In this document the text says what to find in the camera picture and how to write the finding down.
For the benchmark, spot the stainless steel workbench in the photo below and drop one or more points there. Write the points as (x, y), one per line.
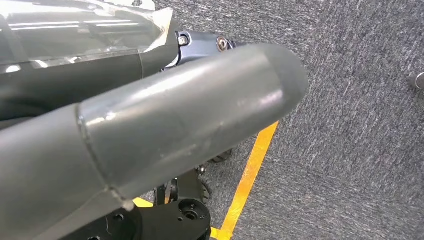
(418, 81)

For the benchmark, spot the yellow floor tape square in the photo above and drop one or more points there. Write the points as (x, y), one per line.
(251, 172)

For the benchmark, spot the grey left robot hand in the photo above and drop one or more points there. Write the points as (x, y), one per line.
(165, 116)

